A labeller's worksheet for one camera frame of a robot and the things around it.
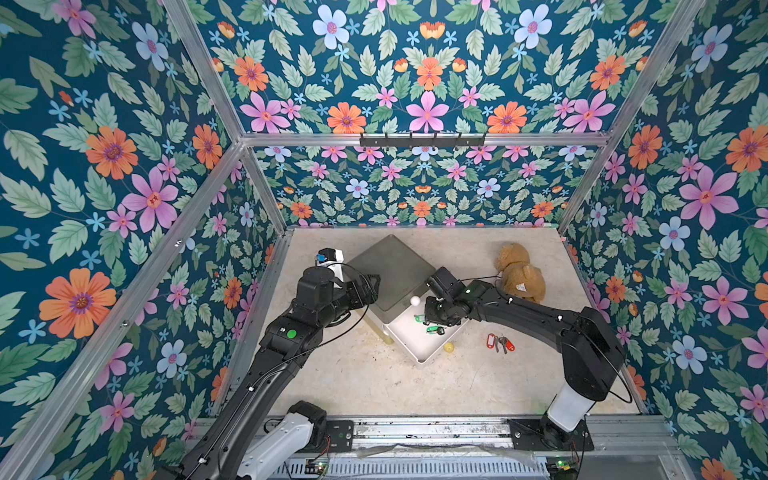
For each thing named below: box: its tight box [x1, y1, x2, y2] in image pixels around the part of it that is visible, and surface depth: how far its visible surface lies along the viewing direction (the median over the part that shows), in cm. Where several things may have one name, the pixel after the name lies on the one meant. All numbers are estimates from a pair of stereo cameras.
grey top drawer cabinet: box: [346, 234, 436, 324], surface depth 84 cm
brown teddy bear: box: [494, 242, 546, 303], surface depth 92 cm
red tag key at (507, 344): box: [498, 336, 515, 354], surface depth 91 cm
